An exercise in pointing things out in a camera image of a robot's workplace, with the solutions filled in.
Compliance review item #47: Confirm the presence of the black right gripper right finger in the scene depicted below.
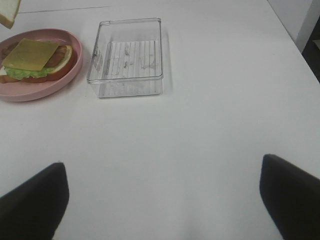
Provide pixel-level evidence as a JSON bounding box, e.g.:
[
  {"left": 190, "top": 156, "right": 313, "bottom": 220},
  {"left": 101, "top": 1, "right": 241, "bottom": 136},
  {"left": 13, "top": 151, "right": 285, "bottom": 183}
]
[{"left": 259, "top": 154, "right": 320, "bottom": 240}]

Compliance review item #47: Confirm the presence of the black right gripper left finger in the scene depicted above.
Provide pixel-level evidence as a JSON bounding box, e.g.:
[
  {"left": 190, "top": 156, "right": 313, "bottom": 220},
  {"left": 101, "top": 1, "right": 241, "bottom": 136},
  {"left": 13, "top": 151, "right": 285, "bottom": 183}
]
[{"left": 0, "top": 162, "right": 69, "bottom": 240}]

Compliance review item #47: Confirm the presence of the green lettuce leaf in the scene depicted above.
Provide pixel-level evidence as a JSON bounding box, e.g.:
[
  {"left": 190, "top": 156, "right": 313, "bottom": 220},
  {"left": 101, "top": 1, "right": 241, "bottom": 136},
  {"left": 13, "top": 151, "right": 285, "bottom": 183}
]
[{"left": 0, "top": 66, "right": 55, "bottom": 80}]

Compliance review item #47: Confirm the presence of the bread slice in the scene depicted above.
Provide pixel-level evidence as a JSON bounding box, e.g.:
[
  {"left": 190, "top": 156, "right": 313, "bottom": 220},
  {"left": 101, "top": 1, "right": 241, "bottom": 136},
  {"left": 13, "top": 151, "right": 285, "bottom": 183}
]
[
  {"left": 0, "top": 0, "right": 21, "bottom": 29},
  {"left": 0, "top": 45, "right": 75, "bottom": 84}
]

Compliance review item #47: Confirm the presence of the yellow cheese slice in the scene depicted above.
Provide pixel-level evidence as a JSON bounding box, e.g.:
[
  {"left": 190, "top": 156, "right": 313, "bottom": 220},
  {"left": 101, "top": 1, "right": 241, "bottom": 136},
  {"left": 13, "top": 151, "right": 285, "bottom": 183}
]
[{"left": 2, "top": 38, "right": 59, "bottom": 71}]

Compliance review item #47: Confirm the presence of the bacon strip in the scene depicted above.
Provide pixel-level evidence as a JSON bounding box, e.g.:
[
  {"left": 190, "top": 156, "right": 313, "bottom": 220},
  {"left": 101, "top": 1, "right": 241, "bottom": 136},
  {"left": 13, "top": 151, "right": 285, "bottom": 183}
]
[{"left": 1, "top": 42, "right": 67, "bottom": 68}]

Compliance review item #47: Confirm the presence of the pink round plate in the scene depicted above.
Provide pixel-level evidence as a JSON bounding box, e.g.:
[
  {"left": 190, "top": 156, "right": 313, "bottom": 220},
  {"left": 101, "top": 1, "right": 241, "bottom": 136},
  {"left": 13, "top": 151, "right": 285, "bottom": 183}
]
[{"left": 0, "top": 28, "right": 83, "bottom": 102}]

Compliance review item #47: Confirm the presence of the clear right plastic tray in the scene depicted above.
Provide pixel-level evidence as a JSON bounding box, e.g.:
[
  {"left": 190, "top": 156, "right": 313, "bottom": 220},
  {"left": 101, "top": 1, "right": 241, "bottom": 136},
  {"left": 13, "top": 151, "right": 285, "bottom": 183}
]
[{"left": 87, "top": 18, "right": 164, "bottom": 99}]

